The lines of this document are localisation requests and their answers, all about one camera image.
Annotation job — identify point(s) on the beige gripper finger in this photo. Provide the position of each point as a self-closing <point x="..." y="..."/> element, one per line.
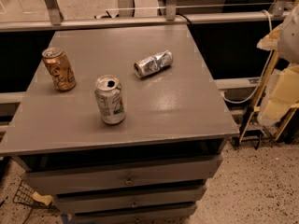
<point x="282" y="91"/>
<point x="270" y="41"/>

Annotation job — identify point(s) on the dented silver redbull can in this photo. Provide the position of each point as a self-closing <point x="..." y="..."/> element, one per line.
<point x="153" y="64"/>

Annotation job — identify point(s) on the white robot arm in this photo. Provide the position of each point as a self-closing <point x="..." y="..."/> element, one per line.
<point x="288" y="40"/>

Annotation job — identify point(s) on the white green soda can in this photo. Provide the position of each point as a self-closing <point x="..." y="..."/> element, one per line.
<point x="108" y="95"/>

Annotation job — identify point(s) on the orange gold soda can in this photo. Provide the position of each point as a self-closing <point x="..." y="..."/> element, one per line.
<point x="59" y="68"/>

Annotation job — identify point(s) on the yellow metal stand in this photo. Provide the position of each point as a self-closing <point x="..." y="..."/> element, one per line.
<point x="254" y="106"/>

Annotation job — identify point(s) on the top grey drawer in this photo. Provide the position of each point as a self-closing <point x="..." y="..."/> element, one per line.
<point x="134" y="174"/>

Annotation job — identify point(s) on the grey drawer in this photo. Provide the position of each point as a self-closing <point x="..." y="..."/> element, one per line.
<point x="134" y="174"/>
<point x="130" y="199"/>
<point x="136" y="215"/>

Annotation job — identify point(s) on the middle grey drawer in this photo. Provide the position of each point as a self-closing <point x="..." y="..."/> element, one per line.
<point x="130" y="199"/>

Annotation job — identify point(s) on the grey drawer cabinet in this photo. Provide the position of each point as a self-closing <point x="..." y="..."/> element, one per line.
<point x="138" y="136"/>

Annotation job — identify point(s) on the bottom grey drawer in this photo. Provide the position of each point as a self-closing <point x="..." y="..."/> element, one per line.
<point x="136" y="215"/>

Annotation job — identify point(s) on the yellow foam piece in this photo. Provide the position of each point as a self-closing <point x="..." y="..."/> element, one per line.
<point x="45" y="199"/>

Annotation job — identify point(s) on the horizontal metal rail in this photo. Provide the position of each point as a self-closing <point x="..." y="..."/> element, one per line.
<point x="139" y="21"/>

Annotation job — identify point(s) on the black wire basket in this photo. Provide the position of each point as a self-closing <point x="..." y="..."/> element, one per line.
<point x="23" y="195"/>

